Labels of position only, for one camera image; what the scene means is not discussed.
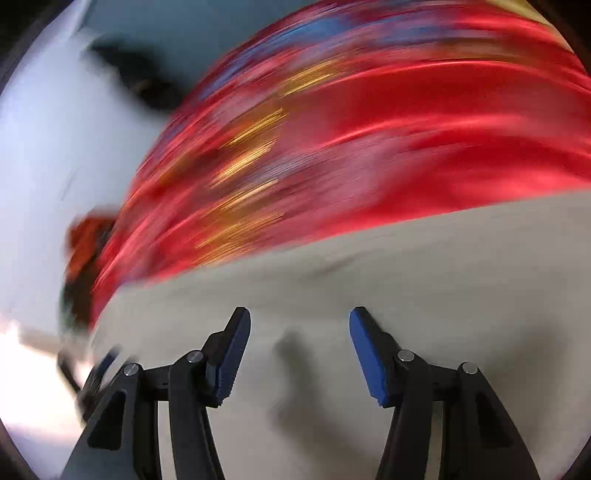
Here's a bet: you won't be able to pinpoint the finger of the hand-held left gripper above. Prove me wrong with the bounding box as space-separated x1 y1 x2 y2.
58 344 139 421

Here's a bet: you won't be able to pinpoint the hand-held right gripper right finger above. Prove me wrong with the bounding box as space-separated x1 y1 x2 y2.
349 306 541 480

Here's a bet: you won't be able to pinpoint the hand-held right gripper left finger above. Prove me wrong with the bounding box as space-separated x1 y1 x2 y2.
60 307 252 480

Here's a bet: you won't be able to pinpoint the beige pants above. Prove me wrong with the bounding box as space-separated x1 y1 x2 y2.
90 189 591 480

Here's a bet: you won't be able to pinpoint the orange cloth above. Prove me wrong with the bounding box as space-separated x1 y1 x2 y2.
65 215 118 289

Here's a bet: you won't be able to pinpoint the red floral satin blanket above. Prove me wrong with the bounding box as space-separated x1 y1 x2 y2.
92 0 591 324

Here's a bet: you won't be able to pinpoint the dark cloth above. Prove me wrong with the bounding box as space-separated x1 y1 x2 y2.
90 37 185 112

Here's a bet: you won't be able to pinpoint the grey-blue curtain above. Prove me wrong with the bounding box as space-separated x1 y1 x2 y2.
85 0 324 100

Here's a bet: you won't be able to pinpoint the yellow blanket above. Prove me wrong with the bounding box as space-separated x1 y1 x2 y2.
489 0 559 26

